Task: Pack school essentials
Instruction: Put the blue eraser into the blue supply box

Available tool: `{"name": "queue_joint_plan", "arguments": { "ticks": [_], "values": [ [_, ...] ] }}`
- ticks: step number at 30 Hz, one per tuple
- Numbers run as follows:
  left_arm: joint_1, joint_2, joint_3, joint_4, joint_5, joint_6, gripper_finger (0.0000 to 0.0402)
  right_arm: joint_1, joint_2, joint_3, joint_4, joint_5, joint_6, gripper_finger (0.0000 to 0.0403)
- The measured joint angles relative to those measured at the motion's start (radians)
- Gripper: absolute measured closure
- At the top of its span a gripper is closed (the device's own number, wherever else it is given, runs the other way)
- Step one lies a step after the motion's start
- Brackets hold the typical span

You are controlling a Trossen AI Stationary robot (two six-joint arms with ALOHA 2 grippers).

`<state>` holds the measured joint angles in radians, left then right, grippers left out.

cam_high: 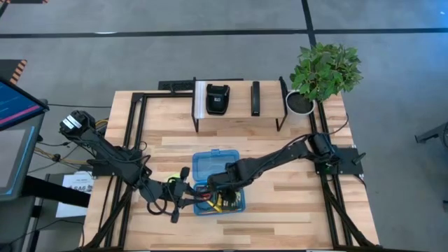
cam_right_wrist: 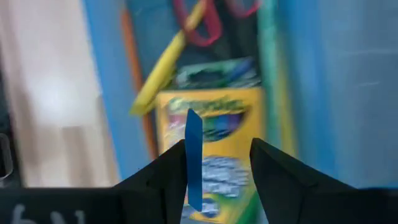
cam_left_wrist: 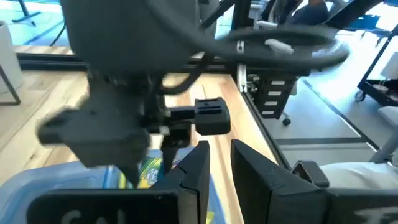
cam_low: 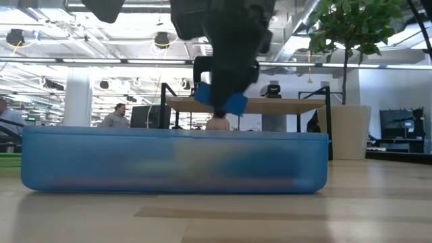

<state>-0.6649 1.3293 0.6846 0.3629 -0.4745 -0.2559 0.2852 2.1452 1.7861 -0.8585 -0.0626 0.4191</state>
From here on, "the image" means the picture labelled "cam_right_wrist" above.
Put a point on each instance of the blue plastic pencil case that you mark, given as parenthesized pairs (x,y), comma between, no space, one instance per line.
(342,93)

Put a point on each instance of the yellow green crayon box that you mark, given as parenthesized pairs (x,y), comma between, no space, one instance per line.
(230,140)

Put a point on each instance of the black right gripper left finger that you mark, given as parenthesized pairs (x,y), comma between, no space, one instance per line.
(140,202)

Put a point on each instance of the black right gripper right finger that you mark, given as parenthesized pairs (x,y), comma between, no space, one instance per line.
(295,193)

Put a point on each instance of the small blue eraser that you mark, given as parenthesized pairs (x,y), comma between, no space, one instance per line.
(193,155)

